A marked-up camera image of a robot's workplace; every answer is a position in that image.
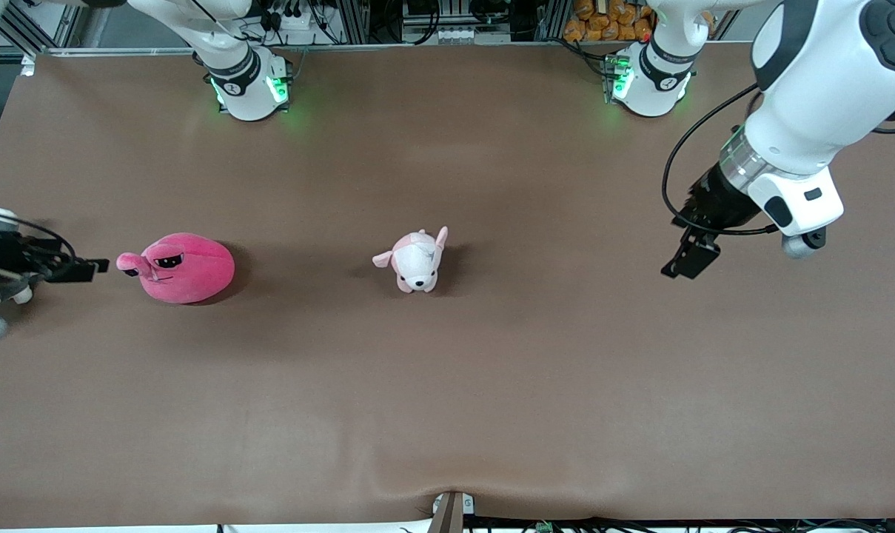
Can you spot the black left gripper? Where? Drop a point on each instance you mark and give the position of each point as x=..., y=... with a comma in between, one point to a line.
x=716, y=201

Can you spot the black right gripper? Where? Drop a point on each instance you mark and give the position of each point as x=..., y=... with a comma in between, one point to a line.
x=3, y=253

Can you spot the pink snail plush toy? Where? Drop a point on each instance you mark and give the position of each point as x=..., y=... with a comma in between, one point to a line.
x=188, y=270

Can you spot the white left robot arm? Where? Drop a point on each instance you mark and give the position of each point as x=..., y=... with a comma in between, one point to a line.
x=825, y=89

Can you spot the grey white husky plush toy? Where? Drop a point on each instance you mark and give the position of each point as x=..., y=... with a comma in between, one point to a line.
x=1, y=217

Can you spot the orange packaged goods pile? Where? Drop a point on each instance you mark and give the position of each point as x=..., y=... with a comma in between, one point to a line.
x=606, y=21

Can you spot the small pink white dog plush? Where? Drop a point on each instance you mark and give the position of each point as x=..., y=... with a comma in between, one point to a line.
x=416, y=263

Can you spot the white power strip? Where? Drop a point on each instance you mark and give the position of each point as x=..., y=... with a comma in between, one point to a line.
x=293, y=18

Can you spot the aluminium frame profile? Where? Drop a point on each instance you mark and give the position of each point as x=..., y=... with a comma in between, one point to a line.
x=25, y=29

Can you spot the metal table edge bracket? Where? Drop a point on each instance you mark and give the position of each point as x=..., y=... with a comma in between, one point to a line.
x=448, y=512

